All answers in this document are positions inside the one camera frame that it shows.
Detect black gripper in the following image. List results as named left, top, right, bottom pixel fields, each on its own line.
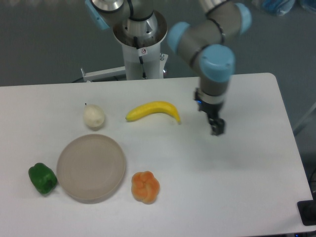
left=196, top=97, right=226, bottom=135

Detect yellow banana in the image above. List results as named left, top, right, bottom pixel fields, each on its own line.
left=125, top=101, right=181, bottom=124

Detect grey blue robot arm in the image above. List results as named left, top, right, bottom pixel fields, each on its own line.
left=85, top=0, right=252, bottom=136

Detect orange knotted bread roll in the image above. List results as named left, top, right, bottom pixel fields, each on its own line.
left=131, top=171, right=160, bottom=204

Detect white pear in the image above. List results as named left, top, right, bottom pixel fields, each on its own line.
left=82, top=104, right=105, bottom=131

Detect black device at table edge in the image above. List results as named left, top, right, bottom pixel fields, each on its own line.
left=297, top=200, right=316, bottom=226

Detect blue plastic bag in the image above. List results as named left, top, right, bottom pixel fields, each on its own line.
left=259, top=0, right=295, bottom=16

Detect beige round plate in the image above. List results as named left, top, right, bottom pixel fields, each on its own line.
left=56, top=134, right=126, bottom=204

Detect green bell pepper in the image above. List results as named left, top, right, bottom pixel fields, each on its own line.
left=28, top=163, right=57, bottom=196

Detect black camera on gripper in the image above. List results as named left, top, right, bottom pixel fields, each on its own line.
left=194, top=88, right=200, bottom=103

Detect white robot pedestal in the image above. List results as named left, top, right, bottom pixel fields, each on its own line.
left=113, top=10, right=167, bottom=80

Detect white metal bracket left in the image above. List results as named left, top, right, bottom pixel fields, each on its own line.
left=80, top=66, right=125, bottom=82

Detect black base cable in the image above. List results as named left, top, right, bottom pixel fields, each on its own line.
left=133, top=36, right=147, bottom=80

